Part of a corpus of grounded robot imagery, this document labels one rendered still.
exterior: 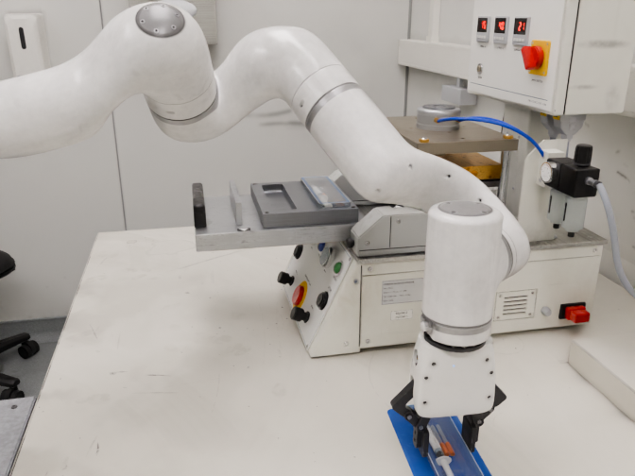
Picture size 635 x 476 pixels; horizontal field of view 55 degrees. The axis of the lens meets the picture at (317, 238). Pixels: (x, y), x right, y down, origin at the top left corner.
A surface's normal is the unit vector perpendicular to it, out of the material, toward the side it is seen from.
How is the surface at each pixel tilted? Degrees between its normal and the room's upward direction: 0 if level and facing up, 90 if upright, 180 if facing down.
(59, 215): 90
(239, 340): 0
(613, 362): 0
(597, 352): 0
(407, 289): 90
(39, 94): 62
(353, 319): 90
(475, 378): 90
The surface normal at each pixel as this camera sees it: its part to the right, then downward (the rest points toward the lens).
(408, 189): 0.37, 0.78
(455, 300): -0.29, 0.33
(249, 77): -0.58, 0.26
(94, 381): 0.00, -0.94
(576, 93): 0.21, 0.34
